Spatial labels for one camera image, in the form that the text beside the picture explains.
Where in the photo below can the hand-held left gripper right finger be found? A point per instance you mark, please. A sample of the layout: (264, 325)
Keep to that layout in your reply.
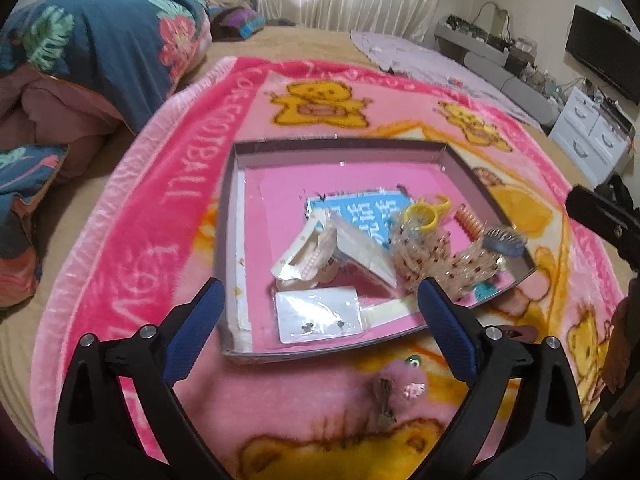
(450, 330)

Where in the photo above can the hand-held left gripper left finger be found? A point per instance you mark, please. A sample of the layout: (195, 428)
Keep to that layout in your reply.
(195, 325)

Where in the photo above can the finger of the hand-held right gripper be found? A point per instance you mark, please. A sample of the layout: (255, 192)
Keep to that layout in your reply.
(595, 210)

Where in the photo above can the sheer pink bow hair clip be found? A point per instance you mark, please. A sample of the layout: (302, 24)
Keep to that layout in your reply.
(450, 265)

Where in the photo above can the pink pompom hair clip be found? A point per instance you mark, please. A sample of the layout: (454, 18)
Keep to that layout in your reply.
(400, 385)

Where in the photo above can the grey comb hair clip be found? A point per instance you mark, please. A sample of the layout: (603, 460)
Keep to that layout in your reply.
(505, 241)

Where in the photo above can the peach spiral hair clip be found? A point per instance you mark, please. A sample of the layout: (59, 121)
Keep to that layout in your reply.
(467, 220)

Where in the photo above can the long clear plastic packet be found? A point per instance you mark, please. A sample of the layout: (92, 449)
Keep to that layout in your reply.
(367, 255)

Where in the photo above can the yellow hair clip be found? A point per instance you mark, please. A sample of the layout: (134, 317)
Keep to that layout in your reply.
(425, 212)

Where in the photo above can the earring card packet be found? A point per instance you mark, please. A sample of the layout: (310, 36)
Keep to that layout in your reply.
(320, 312)

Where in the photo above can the shallow cardboard box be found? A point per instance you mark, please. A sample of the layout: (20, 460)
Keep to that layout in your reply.
(280, 180)

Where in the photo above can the dark clothes pile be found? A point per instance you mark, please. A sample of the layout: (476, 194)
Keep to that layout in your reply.
(617, 192)

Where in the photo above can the cream plastic bar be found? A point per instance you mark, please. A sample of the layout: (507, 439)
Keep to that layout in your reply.
(390, 308)

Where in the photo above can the white drawer cabinet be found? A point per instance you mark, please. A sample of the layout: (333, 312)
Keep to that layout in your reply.
(590, 132)

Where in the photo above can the pink bear printed blanket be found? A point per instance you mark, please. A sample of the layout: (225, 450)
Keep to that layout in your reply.
(165, 220)

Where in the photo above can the white hair claw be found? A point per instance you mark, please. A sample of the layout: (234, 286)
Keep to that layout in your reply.
(305, 255)

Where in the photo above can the black flat screen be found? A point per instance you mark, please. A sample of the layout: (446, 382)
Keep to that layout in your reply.
(600, 52)

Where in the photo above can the grey bench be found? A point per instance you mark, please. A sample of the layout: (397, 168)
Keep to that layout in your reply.
(495, 60)

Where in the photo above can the lavender bed sheet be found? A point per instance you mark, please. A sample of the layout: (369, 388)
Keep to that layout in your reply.
(440, 67)

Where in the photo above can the floral blue quilt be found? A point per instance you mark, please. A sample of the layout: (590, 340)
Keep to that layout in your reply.
(90, 65)

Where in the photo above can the purple pillow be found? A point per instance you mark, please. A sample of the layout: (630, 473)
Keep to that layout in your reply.
(237, 22)

